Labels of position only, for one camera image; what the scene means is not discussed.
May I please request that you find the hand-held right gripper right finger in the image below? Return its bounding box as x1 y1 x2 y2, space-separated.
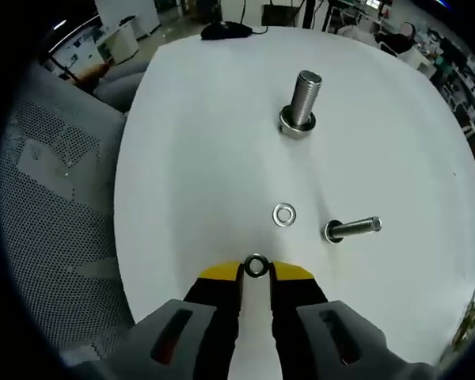
268 260 436 380

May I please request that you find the grey mesh office chair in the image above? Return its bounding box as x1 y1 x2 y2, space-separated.
0 63 146 367

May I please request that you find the small threaded steel stud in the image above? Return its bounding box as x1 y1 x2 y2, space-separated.
323 215 383 245

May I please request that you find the small steel washer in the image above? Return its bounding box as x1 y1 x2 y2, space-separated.
272 202 297 229
245 253 268 278

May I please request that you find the storage shelf with white bins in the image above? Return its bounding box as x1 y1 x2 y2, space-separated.
429 31 475 167

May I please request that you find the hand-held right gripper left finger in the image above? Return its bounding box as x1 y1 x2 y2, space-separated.
69 260 245 380

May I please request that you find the white low cabinet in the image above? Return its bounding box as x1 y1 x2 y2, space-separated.
97 17 140 65

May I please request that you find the black computer mouse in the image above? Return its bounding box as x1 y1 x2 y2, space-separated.
200 21 253 40

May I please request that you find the large potted green plant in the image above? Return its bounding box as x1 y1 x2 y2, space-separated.
450 287 475 352

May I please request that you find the large threaded steel stud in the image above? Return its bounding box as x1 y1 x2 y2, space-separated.
278 70 324 141

